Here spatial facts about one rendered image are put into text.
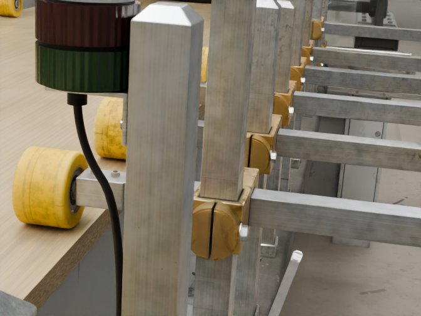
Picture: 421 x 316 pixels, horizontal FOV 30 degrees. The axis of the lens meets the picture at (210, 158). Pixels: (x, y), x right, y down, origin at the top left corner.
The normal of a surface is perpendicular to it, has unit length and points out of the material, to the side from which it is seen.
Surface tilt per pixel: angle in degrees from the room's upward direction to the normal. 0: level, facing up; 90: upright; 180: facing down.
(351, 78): 90
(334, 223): 90
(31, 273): 0
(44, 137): 0
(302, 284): 0
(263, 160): 90
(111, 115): 53
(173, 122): 90
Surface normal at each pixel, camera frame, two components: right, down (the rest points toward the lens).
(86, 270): 0.98, 0.11
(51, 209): -0.19, 0.45
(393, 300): 0.06, -0.96
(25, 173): -0.11, -0.30
